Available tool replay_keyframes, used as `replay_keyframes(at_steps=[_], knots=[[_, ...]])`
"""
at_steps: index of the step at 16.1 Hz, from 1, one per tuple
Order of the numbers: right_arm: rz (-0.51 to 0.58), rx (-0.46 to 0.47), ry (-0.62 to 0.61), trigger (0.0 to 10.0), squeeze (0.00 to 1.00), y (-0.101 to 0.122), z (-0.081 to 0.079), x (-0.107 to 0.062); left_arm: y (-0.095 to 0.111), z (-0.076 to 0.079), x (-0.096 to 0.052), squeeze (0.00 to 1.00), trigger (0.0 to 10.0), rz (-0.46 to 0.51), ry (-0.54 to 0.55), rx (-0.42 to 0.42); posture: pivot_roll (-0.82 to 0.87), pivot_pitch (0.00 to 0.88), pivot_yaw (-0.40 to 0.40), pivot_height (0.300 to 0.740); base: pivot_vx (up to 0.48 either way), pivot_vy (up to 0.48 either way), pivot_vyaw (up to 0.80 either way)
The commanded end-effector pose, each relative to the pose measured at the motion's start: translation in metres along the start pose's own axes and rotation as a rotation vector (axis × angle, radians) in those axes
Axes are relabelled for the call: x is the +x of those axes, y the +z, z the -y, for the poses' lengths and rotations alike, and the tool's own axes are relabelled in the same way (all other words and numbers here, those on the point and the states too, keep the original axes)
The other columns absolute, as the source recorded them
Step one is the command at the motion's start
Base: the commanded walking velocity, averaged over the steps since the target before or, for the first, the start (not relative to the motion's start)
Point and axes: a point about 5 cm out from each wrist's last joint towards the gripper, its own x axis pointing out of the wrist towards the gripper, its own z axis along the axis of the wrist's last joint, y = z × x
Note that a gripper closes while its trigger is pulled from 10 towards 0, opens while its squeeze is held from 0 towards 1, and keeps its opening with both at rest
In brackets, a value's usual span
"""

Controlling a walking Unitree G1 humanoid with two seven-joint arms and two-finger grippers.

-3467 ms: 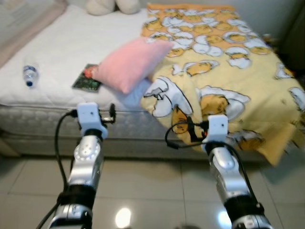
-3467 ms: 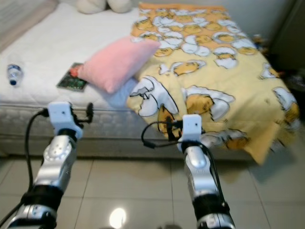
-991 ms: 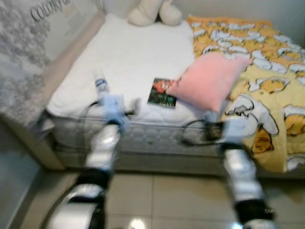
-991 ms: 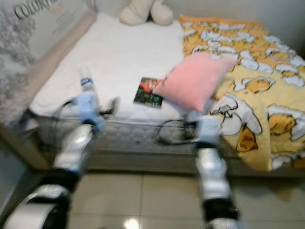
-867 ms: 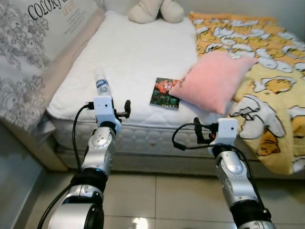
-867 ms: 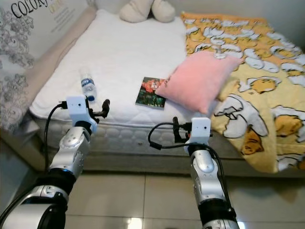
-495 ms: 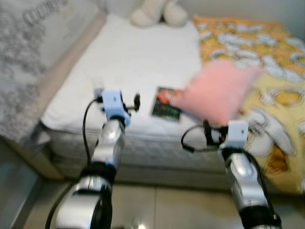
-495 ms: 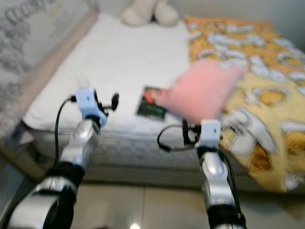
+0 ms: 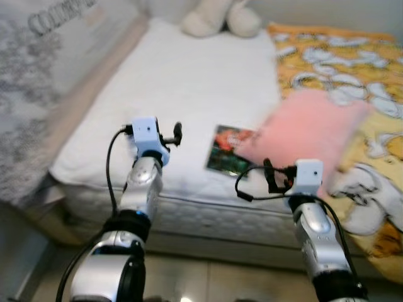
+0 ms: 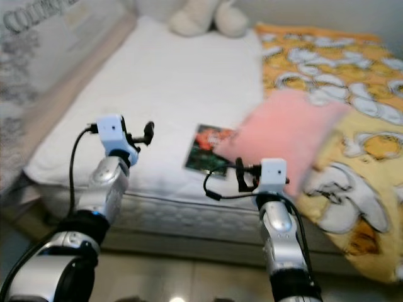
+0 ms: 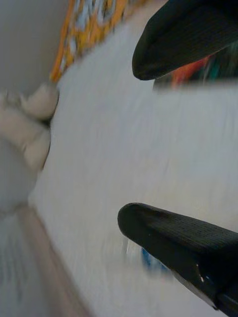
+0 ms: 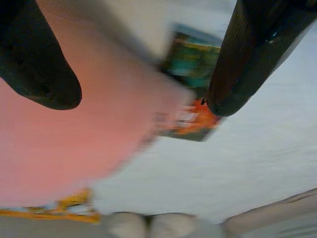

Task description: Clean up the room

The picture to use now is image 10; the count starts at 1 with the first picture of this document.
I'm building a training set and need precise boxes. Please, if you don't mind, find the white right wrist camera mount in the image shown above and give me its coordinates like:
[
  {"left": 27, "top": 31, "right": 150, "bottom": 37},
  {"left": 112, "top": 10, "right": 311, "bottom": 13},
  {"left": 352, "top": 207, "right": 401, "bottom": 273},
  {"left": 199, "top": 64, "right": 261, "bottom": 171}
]
[{"left": 258, "top": 158, "right": 289, "bottom": 196}]

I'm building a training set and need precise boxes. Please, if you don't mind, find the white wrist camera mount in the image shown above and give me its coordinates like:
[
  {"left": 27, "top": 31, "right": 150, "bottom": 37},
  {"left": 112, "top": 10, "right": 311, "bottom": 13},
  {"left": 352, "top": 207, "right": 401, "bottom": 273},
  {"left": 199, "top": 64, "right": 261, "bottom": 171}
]
[
  {"left": 258, "top": 158, "right": 289, "bottom": 196},
  {"left": 98, "top": 114, "right": 140, "bottom": 166}
]

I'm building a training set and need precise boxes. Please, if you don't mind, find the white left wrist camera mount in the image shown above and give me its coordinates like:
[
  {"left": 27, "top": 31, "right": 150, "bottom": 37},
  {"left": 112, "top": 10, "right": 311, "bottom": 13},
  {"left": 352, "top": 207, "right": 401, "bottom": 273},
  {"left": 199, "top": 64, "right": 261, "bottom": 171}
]
[{"left": 98, "top": 114, "right": 140, "bottom": 166}]

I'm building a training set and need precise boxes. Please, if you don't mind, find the grey patterned printed fabric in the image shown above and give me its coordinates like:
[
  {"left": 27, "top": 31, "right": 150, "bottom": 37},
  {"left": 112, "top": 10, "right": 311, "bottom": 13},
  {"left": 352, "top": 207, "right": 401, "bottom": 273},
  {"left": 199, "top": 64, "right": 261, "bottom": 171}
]
[{"left": 0, "top": 0, "right": 130, "bottom": 189}]

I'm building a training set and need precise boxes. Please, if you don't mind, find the pink pillow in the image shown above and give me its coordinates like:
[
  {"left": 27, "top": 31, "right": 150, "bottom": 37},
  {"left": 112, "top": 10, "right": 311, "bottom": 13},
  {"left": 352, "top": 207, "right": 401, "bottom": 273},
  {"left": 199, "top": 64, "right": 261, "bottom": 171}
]
[{"left": 217, "top": 88, "right": 351, "bottom": 197}]

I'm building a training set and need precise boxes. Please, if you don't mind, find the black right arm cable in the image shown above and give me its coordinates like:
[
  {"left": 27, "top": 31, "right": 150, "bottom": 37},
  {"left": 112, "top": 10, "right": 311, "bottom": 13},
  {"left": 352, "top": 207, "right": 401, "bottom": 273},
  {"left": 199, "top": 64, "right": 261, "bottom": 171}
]
[{"left": 203, "top": 165, "right": 315, "bottom": 277}]

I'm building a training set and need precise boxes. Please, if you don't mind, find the beige padded bed frame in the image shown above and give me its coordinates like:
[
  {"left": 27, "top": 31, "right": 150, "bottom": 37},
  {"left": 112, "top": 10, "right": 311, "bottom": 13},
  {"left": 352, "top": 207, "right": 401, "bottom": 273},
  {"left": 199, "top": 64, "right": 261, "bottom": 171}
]
[{"left": 6, "top": 14, "right": 353, "bottom": 265}]

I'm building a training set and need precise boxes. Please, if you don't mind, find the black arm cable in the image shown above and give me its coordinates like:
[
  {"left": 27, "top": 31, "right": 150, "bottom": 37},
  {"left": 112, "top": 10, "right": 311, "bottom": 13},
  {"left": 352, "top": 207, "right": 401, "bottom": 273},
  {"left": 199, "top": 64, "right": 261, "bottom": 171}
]
[
  {"left": 203, "top": 165, "right": 315, "bottom": 277},
  {"left": 0, "top": 124, "right": 102, "bottom": 302}
]

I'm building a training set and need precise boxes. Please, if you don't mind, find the cream plush toy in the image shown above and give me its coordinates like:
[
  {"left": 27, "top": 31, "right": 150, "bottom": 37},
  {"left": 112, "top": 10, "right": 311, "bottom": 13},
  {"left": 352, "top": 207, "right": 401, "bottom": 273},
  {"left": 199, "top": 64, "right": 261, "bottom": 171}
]
[{"left": 168, "top": 0, "right": 250, "bottom": 38}]

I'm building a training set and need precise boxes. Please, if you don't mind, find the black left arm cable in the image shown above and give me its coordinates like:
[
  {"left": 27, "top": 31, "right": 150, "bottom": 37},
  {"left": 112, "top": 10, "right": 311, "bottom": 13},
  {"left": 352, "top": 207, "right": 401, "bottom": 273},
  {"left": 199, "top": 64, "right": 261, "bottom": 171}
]
[{"left": 0, "top": 124, "right": 102, "bottom": 302}]

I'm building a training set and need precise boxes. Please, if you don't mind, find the yellow egg-print blanket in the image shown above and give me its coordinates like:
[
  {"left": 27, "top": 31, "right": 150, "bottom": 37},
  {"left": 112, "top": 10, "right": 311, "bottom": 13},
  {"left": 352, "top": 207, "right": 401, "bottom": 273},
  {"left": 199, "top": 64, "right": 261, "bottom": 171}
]
[{"left": 255, "top": 22, "right": 403, "bottom": 285}]

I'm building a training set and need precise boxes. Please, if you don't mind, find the white quilted mattress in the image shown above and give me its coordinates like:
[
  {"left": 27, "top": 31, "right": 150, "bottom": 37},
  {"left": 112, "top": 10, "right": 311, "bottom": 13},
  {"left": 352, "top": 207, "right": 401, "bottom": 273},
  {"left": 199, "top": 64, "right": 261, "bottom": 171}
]
[{"left": 25, "top": 16, "right": 304, "bottom": 252}]

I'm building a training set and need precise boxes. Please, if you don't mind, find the dark red-green cover book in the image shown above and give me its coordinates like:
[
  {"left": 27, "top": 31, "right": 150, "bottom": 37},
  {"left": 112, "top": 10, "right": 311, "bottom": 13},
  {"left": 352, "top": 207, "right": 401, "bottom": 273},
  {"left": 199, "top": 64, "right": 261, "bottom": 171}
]
[{"left": 184, "top": 123, "right": 234, "bottom": 176}]

